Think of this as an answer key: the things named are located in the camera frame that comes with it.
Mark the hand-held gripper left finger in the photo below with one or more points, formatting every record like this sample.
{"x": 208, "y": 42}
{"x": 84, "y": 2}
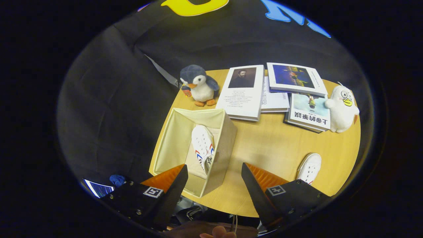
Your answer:
{"x": 172, "y": 201}

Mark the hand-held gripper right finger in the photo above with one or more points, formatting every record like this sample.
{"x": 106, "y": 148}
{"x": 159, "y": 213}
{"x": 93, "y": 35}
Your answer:
{"x": 259, "y": 201}

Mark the beige fabric storage box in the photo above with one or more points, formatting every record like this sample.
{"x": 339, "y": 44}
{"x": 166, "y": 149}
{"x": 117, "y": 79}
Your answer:
{"x": 172, "y": 142}

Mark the white shoe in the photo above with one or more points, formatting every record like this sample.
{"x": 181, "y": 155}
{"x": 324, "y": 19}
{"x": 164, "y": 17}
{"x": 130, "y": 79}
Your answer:
{"x": 201, "y": 142}
{"x": 310, "y": 167}

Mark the blue cloth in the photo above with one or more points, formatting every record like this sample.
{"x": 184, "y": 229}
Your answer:
{"x": 117, "y": 180}

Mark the computer monitor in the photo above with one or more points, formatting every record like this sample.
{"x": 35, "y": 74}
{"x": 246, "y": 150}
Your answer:
{"x": 99, "y": 189}

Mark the white book with portrait cover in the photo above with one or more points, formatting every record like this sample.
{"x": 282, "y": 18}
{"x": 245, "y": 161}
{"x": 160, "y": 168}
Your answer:
{"x": 241, "y": 102}

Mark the thin white booklet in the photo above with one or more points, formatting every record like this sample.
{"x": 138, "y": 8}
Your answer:
{"x": 274, "y": 100}

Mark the book with pale blue cover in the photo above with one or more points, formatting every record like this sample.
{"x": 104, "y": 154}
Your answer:
{"x": 309, "y": 112}

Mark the grey penguin plush toy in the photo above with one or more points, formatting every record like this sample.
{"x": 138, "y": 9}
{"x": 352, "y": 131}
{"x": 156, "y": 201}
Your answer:
{"x": 200, "y": 89}

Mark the black backdrop cloth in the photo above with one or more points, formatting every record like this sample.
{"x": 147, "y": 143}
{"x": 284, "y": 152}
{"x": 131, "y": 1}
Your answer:
{"x": 109, "y": 99}

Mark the white duck plush toy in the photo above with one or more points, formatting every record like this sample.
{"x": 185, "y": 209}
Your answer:
{"x": 342, "y": 114}

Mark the book with blue photo cover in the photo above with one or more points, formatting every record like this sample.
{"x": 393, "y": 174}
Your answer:
{"x": 294, "y": 77}

